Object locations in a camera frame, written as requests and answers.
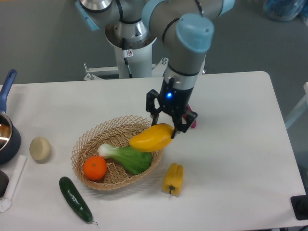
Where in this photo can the dark green cucumber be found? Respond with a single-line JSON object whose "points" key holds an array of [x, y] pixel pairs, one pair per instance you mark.
{"points": [[75, 200]]}

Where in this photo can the beige round bun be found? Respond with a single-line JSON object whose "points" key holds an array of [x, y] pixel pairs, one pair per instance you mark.
{"points": [[40, 149]]}

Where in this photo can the purple sweet potato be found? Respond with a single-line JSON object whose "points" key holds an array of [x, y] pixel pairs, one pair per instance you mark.
{"points": [[194, 124]]}

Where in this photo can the dark round object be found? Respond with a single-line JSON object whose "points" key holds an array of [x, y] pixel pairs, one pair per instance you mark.
{"points": [[4, 181]]}

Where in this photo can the woven wicker basket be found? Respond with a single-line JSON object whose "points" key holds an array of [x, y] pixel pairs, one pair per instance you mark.
{"points": [[116, 132]]}

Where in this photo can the black device at edge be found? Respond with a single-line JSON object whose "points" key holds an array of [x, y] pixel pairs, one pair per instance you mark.
{"points": [[300, 206]]}

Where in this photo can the green bok choy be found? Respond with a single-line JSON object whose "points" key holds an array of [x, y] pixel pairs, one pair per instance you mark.
{"points": [[132, 161]]}

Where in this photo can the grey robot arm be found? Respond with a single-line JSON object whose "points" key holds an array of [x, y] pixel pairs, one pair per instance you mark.
{"points": [[97, 13]]}

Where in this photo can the white handled utensil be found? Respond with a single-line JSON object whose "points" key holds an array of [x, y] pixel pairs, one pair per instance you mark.
{"points": [[6, 201]]}

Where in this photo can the dark blue saucepan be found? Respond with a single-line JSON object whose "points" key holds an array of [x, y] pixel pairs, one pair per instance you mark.
{"points": [[10, 138]]}

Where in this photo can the yellow bell pepper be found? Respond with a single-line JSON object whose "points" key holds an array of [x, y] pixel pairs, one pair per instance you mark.
{"points": [[173, 179]]}

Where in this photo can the blue plastic bag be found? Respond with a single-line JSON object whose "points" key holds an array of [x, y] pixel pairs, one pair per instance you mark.
{"points": [[283, 10]]}

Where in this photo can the orange tangerine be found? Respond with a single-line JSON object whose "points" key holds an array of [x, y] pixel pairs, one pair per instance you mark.
{"points": [[95, 168]]}

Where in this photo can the yellow mango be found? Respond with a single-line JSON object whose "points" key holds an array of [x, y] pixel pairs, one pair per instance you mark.
{"points": [[154, 138]]}

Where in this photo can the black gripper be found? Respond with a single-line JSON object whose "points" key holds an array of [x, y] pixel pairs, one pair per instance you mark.
{"points": [[173, 102]]}

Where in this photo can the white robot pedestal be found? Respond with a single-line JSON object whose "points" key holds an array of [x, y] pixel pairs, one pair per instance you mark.
{"points": [[187, 37]]}

